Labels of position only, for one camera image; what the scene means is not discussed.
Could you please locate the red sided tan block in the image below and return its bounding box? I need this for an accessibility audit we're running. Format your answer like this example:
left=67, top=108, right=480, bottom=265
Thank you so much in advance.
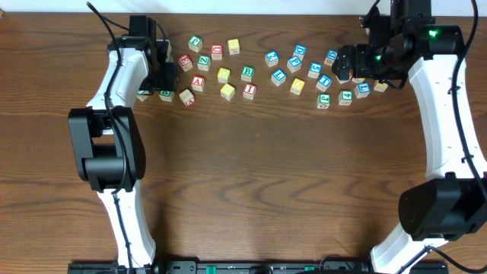
left=180, top=89, right=195, bottom=107

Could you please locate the blue T block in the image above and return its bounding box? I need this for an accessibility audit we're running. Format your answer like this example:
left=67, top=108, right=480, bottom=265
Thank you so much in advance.
left=316, top=74, right=333, bottom=92

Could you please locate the blue D block upper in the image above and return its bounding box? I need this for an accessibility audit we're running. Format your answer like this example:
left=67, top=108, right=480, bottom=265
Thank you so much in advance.
left=293, top=44, right=307, bottom=60

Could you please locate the red V block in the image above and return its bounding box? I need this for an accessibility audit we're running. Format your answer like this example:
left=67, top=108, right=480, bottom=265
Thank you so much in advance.
left=191, top=75, right=205, bottom=91

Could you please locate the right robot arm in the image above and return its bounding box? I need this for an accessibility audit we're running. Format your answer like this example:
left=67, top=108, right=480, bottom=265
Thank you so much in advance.
left=332, top=0, right=486, bottom=273

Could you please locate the blue 2 block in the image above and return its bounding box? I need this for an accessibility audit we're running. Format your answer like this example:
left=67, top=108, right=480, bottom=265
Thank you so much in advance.
left=265, top=50, right=279, bottom=67

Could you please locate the yellow block far right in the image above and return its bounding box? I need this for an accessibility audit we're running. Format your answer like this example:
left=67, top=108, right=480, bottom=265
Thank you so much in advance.
left=374, top=80, right=388, bottom=92

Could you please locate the green R block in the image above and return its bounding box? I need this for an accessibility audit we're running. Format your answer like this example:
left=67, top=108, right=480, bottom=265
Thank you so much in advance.
left=159, top=91, right=174, bottom=102

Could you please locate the green 7 block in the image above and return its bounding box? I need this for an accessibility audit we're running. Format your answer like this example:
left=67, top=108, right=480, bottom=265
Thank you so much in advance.
left=165, top=40, right=172, bottom=62

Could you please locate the green J block top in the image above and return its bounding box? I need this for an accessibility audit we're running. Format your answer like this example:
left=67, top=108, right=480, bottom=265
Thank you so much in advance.
left=188, top=36, right=203, bottom=53

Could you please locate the red E block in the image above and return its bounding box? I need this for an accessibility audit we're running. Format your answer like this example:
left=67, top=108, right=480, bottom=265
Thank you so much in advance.
left=177, top=54, right=193, bottom=72

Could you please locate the blue d block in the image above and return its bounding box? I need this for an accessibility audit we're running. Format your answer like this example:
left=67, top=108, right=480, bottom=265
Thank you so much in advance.
left=293, top=44, right=307, bottom=60
left=323, top=49, right=338, bottom=66

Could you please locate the green B block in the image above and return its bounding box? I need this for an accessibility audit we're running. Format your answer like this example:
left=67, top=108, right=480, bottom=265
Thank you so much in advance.
left=240, top=65, right=255, bottom=82

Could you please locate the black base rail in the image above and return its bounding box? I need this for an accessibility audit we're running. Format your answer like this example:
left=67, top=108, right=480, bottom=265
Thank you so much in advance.
left=67, top=258, right=449, bottom=274

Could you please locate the green 4 block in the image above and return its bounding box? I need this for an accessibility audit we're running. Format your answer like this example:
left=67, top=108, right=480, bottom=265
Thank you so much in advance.
left=339, top=90, right=354, bottom=106

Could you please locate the blue D block right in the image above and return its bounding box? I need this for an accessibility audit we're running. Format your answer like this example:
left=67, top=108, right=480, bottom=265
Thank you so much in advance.
left=323, top=49, right=338, bottom=66

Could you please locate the blue l block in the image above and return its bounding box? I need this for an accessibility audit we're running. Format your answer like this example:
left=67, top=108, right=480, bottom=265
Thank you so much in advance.
left=355, top=82, right=371, bottom=98
left=271, top=68, right=287, bottom=86

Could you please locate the blue P block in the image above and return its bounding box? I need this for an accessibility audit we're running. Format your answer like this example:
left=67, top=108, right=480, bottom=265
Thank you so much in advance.
left=287, top=56, right=302, bottom=73

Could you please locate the yellow o block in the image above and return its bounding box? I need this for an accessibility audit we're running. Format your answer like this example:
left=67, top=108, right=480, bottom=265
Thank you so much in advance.
left=290, top=78, right=305, bottom=95
left=217, top=67, right=231, bottom=83

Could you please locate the green Z block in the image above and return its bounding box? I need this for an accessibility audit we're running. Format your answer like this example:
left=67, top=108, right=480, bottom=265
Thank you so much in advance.
left=197, top=55, right=211, bottom=71

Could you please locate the red U block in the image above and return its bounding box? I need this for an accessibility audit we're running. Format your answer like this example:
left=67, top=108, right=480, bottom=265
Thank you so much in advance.
left=211, top=44, right=223, bottom=60

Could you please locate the green j block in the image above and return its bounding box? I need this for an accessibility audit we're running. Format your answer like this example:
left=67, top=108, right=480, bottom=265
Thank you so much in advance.
left=317, top=93, right=331, bottom=110
left=188, top=36, right=203, bottom=53

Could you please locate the blue 5 block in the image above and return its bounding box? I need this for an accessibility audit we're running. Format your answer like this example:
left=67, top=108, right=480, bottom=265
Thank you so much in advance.
left=307, top=62, right=323, bottom=78

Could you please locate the blue L block right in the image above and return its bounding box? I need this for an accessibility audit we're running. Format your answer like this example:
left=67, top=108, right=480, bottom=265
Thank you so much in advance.
left=355, top=82, right=371, bottom=98

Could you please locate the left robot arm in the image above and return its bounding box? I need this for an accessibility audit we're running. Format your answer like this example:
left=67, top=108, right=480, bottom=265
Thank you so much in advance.
left=68, top=15, right=177, bottom=273

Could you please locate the green V block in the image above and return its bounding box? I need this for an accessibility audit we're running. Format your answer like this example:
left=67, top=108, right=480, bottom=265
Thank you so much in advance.
left=137, top=91, right=151, bottom=101

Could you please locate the yellow block lower centre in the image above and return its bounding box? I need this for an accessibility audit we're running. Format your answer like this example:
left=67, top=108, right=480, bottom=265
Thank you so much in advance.
left=221, top=83, right=235, bottom=100

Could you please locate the blue L block centre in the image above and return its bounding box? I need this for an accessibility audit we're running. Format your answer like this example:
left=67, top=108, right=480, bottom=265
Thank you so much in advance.
left=271, top=68, right=287, bottom=86

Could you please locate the red I block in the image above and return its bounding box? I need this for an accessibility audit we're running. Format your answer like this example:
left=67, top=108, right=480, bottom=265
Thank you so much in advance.
left=243, top=84, right=257, bottom=100

